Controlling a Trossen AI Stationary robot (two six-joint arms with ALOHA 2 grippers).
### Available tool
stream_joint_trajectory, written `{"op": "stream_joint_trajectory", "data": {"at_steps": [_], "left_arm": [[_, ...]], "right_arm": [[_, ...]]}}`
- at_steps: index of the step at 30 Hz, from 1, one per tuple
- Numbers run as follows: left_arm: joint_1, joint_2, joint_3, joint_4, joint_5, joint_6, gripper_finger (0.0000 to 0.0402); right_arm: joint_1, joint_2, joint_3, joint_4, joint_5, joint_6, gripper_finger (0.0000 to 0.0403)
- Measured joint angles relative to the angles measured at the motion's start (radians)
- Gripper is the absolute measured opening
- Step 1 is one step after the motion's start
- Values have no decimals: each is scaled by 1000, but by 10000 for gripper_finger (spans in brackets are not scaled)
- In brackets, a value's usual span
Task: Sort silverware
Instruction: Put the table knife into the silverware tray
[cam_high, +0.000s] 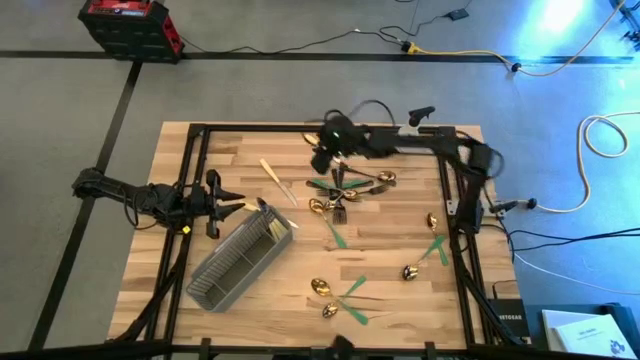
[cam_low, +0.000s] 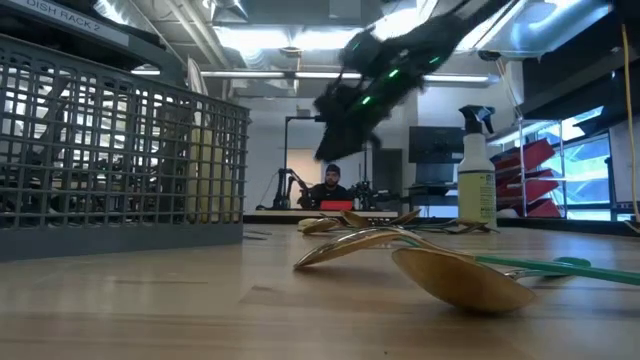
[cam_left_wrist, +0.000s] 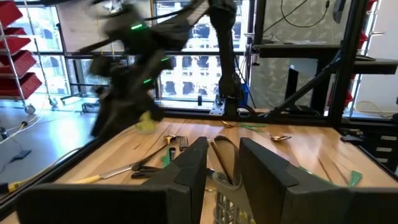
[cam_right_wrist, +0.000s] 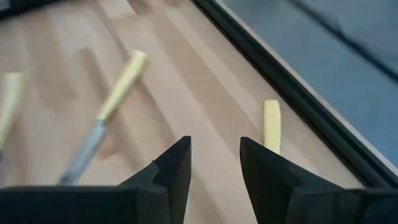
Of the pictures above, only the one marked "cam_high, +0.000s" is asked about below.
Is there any white booklet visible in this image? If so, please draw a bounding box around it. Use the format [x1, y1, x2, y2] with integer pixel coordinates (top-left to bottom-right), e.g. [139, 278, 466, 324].
[553, 313, 640, 359]

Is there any cream coiled cable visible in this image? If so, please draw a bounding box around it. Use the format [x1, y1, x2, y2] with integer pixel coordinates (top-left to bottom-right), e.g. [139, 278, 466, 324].
[535, 110, 640, 215]

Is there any yellow extension cable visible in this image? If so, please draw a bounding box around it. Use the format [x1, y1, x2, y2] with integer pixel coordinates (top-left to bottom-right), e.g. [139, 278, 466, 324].
[401, 0, 627, 79]

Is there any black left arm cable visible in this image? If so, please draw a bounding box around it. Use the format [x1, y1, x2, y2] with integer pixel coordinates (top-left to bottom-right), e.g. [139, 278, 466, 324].
[122, 187, 169, 231]

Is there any red and black toolbox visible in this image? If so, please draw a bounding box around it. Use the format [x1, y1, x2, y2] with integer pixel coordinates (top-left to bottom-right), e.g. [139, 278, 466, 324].
[77, 0, 186, 65]

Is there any grey mesh cutlery basket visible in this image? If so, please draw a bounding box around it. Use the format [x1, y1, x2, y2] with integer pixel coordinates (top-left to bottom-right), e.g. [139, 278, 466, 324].
[185, 205, 295, 314]

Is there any black stand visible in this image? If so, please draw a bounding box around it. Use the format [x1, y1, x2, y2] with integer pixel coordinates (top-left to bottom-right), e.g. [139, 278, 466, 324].
[608, 0, 640, 47]

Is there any thin white cable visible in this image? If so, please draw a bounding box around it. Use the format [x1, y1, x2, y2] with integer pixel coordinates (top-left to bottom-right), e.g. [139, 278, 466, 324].
[510, 251, 640, 297]

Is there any black handled gold spoon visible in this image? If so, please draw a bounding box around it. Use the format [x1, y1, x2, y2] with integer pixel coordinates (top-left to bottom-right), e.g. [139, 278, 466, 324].
[338, 166, 398, 184]

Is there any black power cable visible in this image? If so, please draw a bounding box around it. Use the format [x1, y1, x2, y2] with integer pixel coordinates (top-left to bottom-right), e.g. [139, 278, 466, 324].
[178, 0, 474, 55]

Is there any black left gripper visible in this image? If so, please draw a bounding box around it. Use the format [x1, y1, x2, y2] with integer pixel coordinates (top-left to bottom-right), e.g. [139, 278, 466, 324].
[187, 168, 247, 240]

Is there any black Netgear switch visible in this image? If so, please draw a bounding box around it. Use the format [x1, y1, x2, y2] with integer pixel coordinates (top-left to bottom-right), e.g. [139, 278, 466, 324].
[487, 297, 532, 347]

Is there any black cable bundle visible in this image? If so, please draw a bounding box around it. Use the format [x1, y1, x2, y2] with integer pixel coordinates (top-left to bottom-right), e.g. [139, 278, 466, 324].
[502, 214, 640, 254]

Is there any white paper box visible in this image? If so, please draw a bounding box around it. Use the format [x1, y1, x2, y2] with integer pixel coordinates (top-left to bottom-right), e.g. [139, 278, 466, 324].
[541, 308, 594, 352]

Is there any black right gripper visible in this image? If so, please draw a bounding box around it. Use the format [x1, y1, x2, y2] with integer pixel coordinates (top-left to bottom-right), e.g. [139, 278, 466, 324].
[309, 113, 374, 176]

